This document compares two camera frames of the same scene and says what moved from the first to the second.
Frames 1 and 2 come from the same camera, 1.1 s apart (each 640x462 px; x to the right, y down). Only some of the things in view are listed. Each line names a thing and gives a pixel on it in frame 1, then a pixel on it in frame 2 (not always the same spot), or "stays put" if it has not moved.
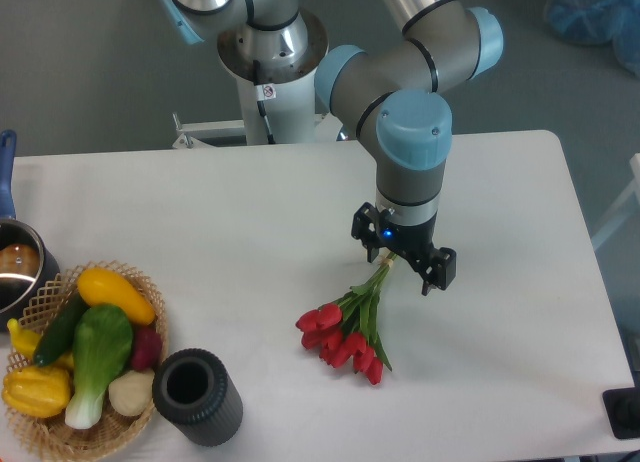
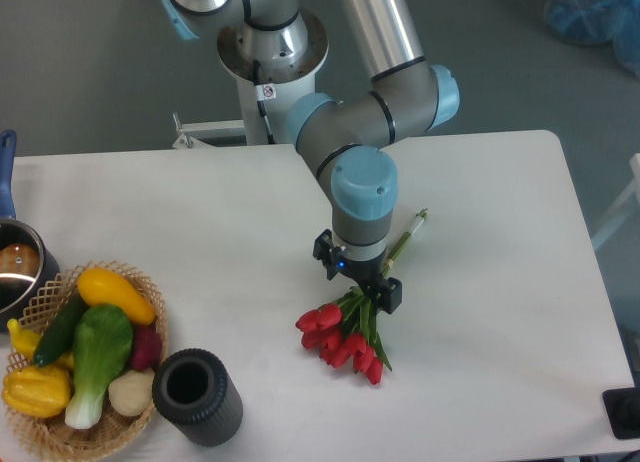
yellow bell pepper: [37, 391] stays put
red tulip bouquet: [345, 330] stays put
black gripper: [416, 241] -> [368, 273]
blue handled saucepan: [29, 261] stays put
